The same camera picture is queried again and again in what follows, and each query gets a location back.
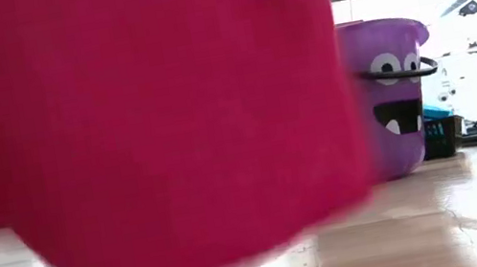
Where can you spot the purple plastic bucket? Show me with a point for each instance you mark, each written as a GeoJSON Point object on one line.
{"type": "Point", "coordinates": [378, 39]}

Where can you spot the grey ceiling-hung device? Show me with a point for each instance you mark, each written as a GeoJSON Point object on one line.
{"type": "Point", "coordinates": [468, 8]}

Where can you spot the small black plastic basket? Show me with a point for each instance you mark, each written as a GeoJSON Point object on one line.
{"type": "Point", "coordinates": [445, 137]}

